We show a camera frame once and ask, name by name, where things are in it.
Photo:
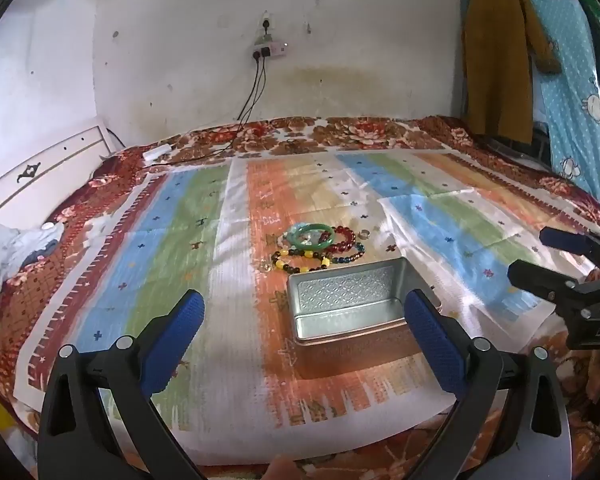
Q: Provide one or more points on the floral red bedsheet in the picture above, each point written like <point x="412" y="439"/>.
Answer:
<point x="360" y="130"/>

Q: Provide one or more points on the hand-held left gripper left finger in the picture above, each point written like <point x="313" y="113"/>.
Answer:
<point x="172" y="345"/>

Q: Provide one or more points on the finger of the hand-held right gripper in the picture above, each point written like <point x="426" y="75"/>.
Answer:
<point x="540" y="277"/>
<point x="575" y="245"/>

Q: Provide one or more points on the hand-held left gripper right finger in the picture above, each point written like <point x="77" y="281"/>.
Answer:
<point x="432" y="345"/>

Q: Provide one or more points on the white headboard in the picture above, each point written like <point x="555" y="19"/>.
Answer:
<point x="45" y="170"/>

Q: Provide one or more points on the pink power strip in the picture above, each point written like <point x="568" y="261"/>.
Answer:
<point x="272" y="50"/>

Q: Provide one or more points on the pile of pale clothes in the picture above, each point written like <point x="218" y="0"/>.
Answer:
<point x="5" y="255"/>

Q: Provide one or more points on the brown hanging garment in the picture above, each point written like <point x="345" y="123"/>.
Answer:
<point x="495" y="60"/>

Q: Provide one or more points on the striped colourful mat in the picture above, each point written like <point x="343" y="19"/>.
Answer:
<point x="170" y="240"/>

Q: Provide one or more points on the person's left hand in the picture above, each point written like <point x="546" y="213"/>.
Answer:
<point x="282" y="469"/>

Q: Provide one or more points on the blue cartoon print curtain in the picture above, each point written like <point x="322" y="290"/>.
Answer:
<point x="570" y="110"/>

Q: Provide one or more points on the green jade bangle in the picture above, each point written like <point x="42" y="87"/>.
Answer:
<point x="292" y="236"/>

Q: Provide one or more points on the embossed metal tin box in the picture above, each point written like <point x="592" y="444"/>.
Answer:
<point x="345" y="295"/>

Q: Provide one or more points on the wall socket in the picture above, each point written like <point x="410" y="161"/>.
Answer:
<point x="266" y="25"/>

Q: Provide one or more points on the white charger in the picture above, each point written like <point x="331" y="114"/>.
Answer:
<point x="157" y="152"/>

